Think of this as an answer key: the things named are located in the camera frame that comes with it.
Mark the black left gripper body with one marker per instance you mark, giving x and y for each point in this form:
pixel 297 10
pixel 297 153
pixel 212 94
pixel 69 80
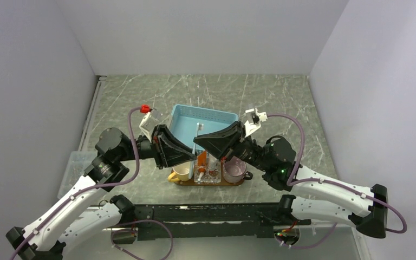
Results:
pixel 144 148

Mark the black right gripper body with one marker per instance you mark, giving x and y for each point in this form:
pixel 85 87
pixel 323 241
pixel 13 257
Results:
pixel 247 150

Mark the white toothpaste tube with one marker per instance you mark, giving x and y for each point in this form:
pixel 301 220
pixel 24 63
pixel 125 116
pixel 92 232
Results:
pixel 212 165

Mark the orange toothpaste tube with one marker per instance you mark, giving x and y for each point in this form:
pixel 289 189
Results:
pixel 201 162

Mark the yellow mug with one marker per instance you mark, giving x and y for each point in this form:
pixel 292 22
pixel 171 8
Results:
pixel 181 172

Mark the purple mug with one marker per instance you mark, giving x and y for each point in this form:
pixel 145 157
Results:
pixel 235 171

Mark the clear glass holder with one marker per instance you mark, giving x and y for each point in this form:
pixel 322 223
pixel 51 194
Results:
pixel 207 178

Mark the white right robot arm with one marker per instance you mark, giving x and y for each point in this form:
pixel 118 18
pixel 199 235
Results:
pixel 311 194

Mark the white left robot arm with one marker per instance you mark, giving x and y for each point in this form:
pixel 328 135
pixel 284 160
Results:
pixel 69 222

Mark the oval wooden tray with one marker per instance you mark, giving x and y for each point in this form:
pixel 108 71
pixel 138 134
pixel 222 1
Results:
pixel 208 183

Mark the light blue plastic basket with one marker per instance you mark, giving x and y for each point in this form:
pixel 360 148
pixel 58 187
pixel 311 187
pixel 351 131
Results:
pixel 188 121

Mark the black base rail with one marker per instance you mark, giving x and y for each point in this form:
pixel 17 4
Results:
pixel 261 220

